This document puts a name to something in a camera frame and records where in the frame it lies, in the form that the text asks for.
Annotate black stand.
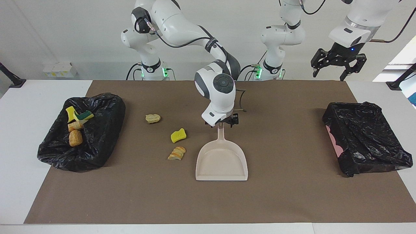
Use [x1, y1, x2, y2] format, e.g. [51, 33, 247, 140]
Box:
[0, 62, 26, 88]
[386, 63, 416, 91]

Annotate striped croissant piece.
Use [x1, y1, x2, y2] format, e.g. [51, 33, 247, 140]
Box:
[167, 146, 186, 161]
[68, 120, 88, 132]

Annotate pink bin with black bag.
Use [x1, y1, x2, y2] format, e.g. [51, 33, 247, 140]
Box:
[322, 101, 413, 177]

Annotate black left base cables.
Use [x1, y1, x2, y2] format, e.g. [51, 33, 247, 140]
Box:
[237, 51, 262, 81]

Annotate brown bread roll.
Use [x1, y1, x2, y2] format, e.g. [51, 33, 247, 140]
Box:
[69, 130, 83, 147]

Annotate white wall socket box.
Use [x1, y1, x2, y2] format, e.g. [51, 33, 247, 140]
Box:
[43, 62, 78, 79]

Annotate black right base cables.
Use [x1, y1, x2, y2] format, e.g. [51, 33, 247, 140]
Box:
[126, 63, 176, 81]

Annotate wavy yellow sponge piece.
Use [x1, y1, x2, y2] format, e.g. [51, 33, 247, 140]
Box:
[171, 128, 187, 144]

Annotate brown table mat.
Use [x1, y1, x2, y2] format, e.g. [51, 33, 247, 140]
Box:
[24, 80, 416, 225]

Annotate black base cables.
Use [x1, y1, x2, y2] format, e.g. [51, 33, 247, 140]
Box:
[237, 51, 262, 81]
[126, 63, 176, 81]

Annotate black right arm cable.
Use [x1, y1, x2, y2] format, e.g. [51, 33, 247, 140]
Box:
[143, 18, 247, 113]

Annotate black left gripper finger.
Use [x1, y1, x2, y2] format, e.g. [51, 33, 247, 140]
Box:
[340, 53, 368, 82]
[310, 49, 331, 78]

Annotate beige plastic dustpan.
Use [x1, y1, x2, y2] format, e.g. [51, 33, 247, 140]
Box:
[195, 125, 248, 181]

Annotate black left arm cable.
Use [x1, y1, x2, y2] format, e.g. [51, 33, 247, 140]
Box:
[301, 0, 416, 43]

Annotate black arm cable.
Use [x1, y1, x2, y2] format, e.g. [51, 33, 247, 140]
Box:
[301, 0, 416, 43]
[143, 18, 247, 113]

